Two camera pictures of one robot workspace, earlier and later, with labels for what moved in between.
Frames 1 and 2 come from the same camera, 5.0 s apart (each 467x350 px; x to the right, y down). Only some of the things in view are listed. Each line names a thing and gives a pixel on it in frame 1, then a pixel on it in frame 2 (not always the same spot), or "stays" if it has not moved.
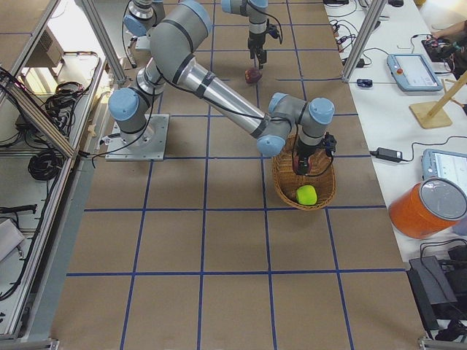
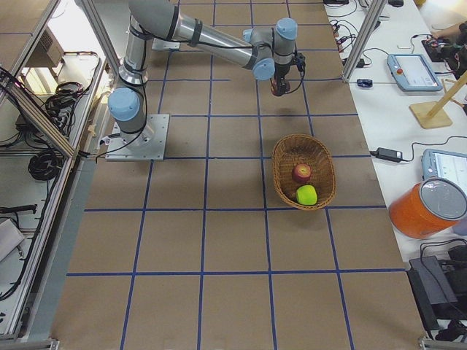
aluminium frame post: x=363 y=39 stays
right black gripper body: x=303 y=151 to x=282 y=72
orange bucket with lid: x=427 y=207 stays
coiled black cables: x=45 y=165 stays
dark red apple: x=252 y=74 to x=274 y=87
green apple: x=306 y=195 stays
